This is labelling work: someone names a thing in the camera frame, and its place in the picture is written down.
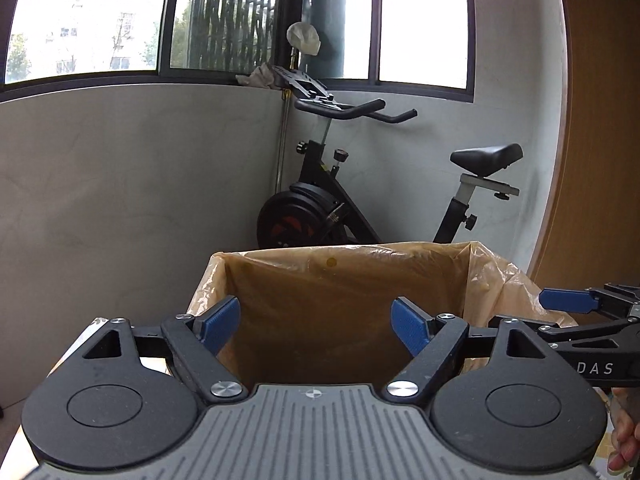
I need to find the dark outdoor pillar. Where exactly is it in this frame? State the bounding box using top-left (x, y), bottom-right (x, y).
top-left (304, 0), bottom-right (352, 80)

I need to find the white cloth on pole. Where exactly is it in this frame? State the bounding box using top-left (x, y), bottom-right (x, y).
top-left (286, 21), bottom-right (322, 56)

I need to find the perforated metal screen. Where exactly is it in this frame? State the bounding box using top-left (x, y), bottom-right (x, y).
top-left (186, 0), bottom-right (282, 70)

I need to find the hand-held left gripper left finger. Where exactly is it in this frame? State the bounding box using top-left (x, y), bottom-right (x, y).
top-left (50, 296), bottom-right (249, 403)

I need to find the wooden door panel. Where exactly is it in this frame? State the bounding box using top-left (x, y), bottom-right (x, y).
top-left (529, 0), bottom-right (640, 292)

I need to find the cardboard box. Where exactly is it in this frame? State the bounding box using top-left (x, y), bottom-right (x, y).
top-left (220, 245), bottom-right (481, 386)

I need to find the thin metal pole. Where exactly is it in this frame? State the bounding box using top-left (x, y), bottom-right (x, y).
top-left (276, 50), bottom-right (297, 196)

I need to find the person's right hand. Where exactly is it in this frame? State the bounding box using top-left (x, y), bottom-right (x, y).
top-left (606, 386), bottom-right (640, 474)

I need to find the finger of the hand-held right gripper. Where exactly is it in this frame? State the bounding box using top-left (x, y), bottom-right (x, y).
top-left (539, 282), bottom-right (640, 320)
top-left (487, 315), bottom-right (640, 353)

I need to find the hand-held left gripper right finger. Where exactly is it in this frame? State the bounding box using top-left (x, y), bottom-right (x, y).
top-left (384, 297), bottom-right (593, 403)

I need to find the black exercise bike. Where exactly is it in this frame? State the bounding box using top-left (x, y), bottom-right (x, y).
top-left (256, 64), bottom-right (524, 251)

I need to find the crumpled beige rag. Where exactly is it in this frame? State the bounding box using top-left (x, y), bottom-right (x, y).
top-left (236, 64), bottom-right (281, 90)

